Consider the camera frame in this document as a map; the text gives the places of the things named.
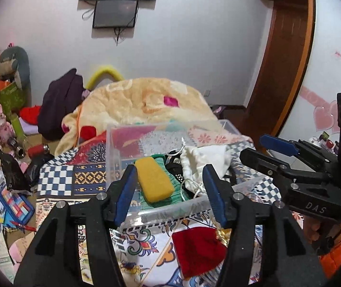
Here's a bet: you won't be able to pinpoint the green knitted cloth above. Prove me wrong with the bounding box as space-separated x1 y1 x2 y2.
140 154 195 207

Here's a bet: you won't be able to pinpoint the brown wooden door frame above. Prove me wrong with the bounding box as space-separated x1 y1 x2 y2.
242 0 316 136

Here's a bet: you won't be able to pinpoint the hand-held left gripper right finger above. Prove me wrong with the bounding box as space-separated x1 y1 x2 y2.
202 164 331 287

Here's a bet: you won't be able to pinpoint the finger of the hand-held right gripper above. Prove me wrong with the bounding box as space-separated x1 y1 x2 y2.
259 134 339 168
239 148 333 186

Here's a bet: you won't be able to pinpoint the white drawstring pouch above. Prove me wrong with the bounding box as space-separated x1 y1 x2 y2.
179 145 232 192

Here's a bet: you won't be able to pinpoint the red pen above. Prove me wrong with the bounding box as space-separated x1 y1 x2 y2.
9 220 37 232

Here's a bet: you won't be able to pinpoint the red cloth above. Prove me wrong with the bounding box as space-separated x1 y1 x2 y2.
19 105 41 125

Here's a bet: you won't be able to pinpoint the green gift bag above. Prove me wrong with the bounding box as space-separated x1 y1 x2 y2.
0 83 27 116

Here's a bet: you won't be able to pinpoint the colourful blue pencil case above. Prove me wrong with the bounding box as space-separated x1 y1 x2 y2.
0 189 37 230

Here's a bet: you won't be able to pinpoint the light green tube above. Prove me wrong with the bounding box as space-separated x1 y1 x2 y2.
10 116 25 138

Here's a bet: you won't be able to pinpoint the black dotted band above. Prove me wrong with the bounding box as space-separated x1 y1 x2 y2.
165 149 186 183

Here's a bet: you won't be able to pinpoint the white sliding door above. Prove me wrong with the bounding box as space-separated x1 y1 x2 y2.
277 0 341 144

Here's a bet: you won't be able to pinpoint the dark purple jacket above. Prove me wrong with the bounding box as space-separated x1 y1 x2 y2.
37 68 85 142

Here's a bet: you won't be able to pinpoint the yellow sponge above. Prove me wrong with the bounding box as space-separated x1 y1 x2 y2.
135 156 176 203

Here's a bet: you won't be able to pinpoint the person's right forearm orange sleeve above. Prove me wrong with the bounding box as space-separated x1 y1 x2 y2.
319 224 341 279

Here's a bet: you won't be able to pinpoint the pink rabbit toy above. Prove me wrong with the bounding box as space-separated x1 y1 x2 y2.
0 104 15 150

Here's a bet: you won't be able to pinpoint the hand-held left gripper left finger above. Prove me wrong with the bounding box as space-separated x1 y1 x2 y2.
13 164 138 287

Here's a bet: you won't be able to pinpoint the clear plastic box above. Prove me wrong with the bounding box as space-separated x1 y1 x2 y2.
105 119 275 229

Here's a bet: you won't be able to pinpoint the red velvet pouch gold tassel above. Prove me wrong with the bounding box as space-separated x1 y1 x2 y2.
172 226 232 279

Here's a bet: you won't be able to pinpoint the red thermos bottle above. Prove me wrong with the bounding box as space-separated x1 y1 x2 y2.
27 144 50 159

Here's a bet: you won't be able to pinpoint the cluster of small bottles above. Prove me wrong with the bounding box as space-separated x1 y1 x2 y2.
309 131 339 154

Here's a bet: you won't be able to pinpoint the person's right hand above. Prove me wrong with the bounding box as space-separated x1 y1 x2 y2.
303 215 322 246

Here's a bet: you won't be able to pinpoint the small black wall monitor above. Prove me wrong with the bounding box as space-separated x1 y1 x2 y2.
92 0 139 30

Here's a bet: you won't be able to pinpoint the pink heart stickers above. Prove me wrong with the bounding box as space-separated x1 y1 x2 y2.
313 99 341 134

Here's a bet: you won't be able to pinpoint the grey plush toy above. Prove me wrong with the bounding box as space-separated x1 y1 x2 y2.
0 46 31 91

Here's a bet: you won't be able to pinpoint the black plastic bag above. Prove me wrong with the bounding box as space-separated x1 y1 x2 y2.
0 152 53 191

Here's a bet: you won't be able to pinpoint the yellow foam tube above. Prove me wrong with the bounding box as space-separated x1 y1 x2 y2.
86 65 124 91

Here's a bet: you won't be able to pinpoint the beige fleece blanket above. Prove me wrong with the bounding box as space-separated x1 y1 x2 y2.
55 77 220 156

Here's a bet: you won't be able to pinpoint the black cable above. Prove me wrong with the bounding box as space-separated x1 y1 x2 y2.
113 27 124 46

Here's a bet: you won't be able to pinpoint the silver metal flask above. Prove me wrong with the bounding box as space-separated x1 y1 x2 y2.
7 137 26 158

